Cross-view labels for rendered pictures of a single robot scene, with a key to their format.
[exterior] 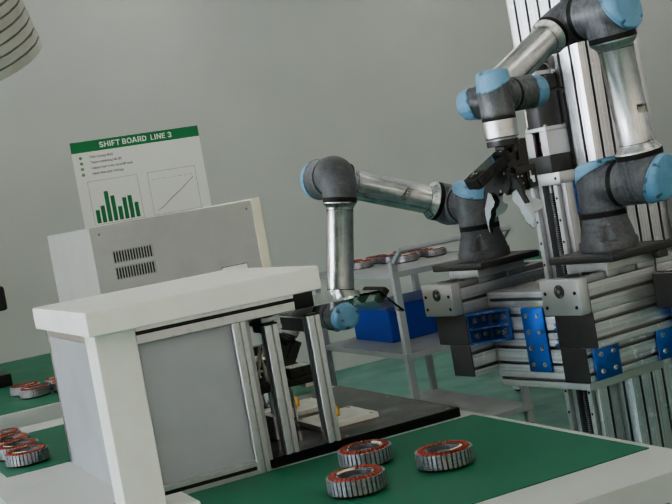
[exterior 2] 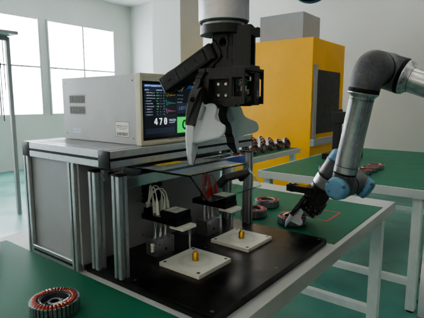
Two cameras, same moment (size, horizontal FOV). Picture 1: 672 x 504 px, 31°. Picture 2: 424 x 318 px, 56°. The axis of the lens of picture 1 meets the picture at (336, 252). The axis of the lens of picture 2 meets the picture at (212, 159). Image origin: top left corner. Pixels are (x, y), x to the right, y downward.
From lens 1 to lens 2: 2.51 m
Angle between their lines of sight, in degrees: 62
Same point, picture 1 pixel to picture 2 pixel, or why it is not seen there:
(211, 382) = (60, 196)
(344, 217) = (354, 106)
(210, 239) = (111, 99)
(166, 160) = not seen: outside the picture
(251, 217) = (134, 88)
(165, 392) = (43, 190)
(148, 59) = not seen: outside the picture
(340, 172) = (363, 65)
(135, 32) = not seen: outside the picture
